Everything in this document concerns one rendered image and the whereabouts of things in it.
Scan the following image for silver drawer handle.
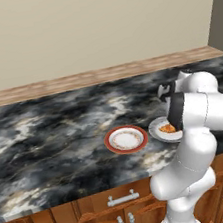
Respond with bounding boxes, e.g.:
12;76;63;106
106;187;141;208

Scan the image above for grey-rimmed white plate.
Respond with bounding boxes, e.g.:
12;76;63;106
146;113;186;147

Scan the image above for red-rimmed white plate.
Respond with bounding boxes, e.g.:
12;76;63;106
101;122;151;158

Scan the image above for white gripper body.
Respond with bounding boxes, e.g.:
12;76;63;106
155;81;175;103

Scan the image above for orange pastry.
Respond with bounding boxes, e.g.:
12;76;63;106
157;122;177;136

